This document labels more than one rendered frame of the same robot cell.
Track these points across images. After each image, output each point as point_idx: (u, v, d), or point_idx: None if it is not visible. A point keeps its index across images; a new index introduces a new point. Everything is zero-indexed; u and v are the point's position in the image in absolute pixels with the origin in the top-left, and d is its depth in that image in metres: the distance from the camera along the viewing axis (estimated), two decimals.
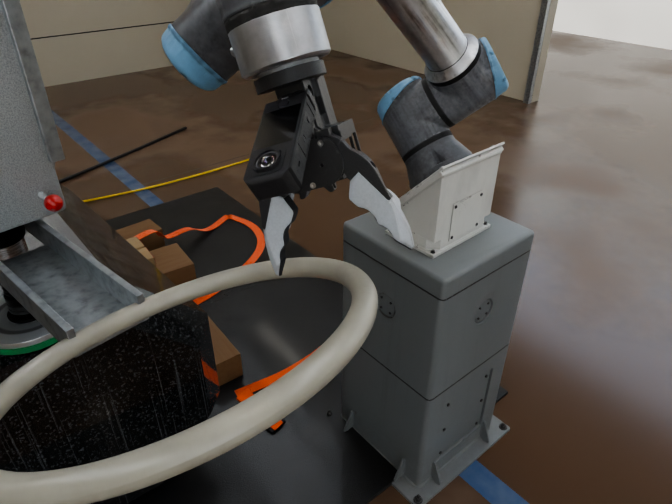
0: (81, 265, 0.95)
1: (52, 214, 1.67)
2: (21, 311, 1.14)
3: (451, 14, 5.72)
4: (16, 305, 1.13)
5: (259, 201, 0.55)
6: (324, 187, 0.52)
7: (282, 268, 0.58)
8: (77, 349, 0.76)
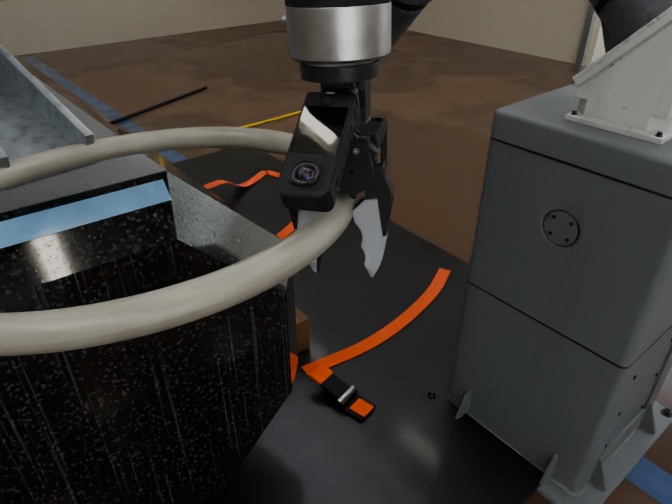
0: (23, 87, 0.82)
1: (69, 107, 1.18)
2: None
3: None
4: None
5: None
6: (347, 192, 0.51)
7: (319, 264, 0.57)
8: (10, 181, 0.67)
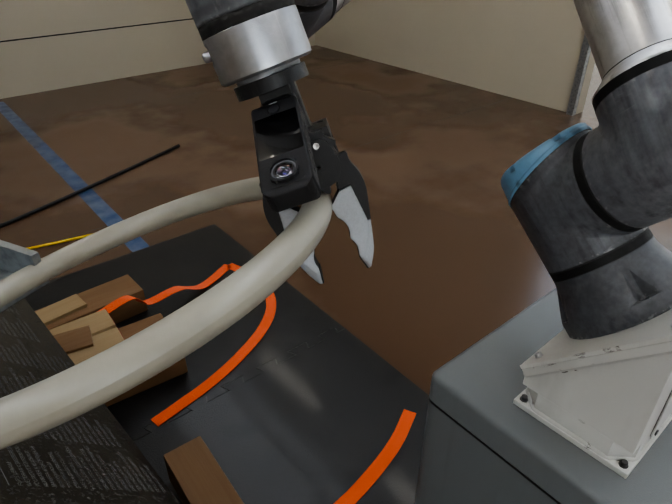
0: None
1: None
2: None
3: (481, 13, 5.04)
4: None
5: (270, 224, 0.53)
6: (321, 190, 0.52)
7: (322, 274, 0.56)
8: None
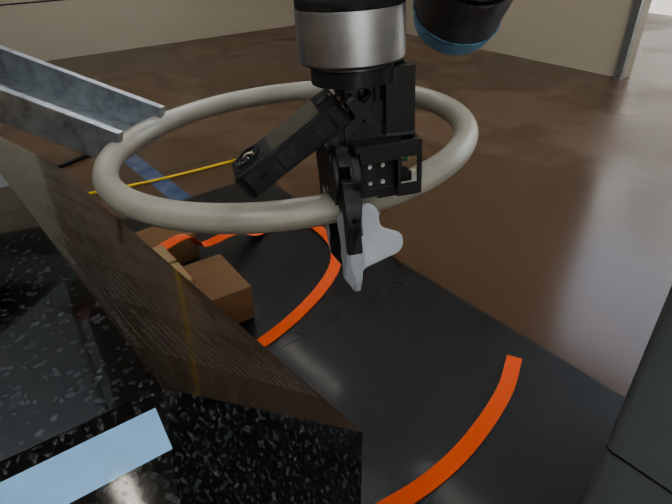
0: (43, 80, 0.82)
1: (13, 208, 0.76)
2: None
3: None
4: None
5: (319, 186, 0.56)
6: (333, 196, 0.50)
7: (341, 257, 0.58)
8: (127, 154, 0.72)
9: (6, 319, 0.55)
